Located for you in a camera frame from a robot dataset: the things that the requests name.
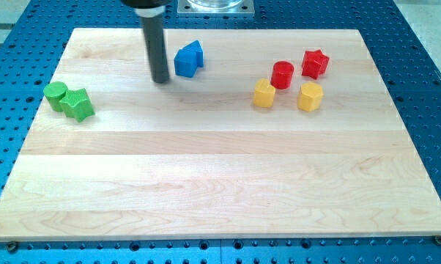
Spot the blue perforated metal table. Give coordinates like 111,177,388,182
0,1,441,263

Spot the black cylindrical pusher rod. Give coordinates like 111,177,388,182
141,15,169,84

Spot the blue triangular prism block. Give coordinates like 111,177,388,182
182,40,204,67

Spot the blue cube block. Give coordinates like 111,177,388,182
174,49,198,78

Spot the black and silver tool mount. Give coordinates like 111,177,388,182
121,0,171,18

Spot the green cylinder block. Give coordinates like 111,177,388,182
43,81,68,112

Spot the green star block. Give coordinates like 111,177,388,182
59,89,95,122

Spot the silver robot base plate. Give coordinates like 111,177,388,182
177,0,255,17

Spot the red cylinder block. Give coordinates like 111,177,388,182
270,61,294,89

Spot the yellow heart block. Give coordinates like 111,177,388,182
253,78,276,108

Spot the light wooden board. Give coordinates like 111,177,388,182
0,28,441,242

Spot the yellow hexagon block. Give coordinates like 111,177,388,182
297,82,324,111

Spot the red star block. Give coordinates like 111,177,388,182
301,50,330,79

